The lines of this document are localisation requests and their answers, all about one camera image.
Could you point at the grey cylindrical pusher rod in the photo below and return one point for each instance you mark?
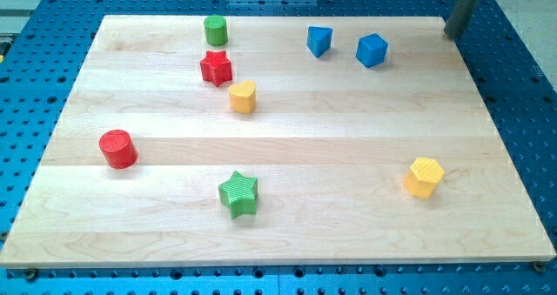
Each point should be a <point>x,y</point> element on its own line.
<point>460,17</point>

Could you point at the yellow hexagon block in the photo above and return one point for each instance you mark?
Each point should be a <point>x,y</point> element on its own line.
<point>423,177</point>

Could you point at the wooden board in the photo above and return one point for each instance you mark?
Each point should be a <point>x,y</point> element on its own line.
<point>330,143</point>

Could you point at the blue cube block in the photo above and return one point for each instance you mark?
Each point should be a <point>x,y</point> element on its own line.
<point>372,50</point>

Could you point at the blue triangle block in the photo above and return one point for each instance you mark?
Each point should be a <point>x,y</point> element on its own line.
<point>319,40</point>

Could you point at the yellow heart block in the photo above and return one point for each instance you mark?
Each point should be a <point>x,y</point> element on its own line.
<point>242,97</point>

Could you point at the green cylinder block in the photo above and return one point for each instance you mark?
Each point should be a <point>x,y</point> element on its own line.
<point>216,30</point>

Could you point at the red star block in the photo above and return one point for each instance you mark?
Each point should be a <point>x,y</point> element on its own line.
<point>216,67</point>

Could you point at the green star block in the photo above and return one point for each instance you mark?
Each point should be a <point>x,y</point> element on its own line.
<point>239,194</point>

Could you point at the red cylinder block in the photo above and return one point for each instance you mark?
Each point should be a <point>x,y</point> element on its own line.
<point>118,149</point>

